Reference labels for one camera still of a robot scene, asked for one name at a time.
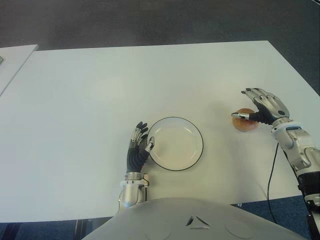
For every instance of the grey robot torso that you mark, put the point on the grey robot torso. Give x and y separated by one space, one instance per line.
195 220

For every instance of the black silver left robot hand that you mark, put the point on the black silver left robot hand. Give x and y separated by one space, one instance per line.
135 160

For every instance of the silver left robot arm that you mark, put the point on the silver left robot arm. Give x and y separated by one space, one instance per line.
131 192

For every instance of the white plate with black rim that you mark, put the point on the white plate with black rim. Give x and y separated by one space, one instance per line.
175 145

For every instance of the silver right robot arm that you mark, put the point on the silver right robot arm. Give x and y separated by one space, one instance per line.
297 147

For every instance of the red yellow apple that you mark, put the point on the red yellow apple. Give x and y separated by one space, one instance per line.
243 124

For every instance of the white side table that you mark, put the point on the white side table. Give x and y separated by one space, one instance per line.
15 65

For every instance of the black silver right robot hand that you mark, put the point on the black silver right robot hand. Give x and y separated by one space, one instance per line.
272 107

